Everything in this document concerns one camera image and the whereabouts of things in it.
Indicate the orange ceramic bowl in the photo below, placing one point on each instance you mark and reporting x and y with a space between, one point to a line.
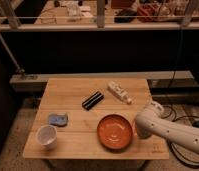
114 132

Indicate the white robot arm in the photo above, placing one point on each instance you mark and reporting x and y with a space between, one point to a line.
148 121

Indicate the black rectangular box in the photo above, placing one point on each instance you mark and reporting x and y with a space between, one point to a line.
92 100

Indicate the white plastic bottle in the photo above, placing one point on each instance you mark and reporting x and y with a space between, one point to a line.
119 92

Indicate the wooden table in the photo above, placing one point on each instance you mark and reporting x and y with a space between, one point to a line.
78 140

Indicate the blue cloth rag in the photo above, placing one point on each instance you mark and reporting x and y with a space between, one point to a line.
58 120

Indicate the grey metal beam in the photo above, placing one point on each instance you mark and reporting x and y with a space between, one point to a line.
162 79

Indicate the diagonal metal strut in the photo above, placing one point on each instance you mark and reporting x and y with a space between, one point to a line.
19 69

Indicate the cluttered back workbench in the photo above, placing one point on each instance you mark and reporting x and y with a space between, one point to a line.
98 15

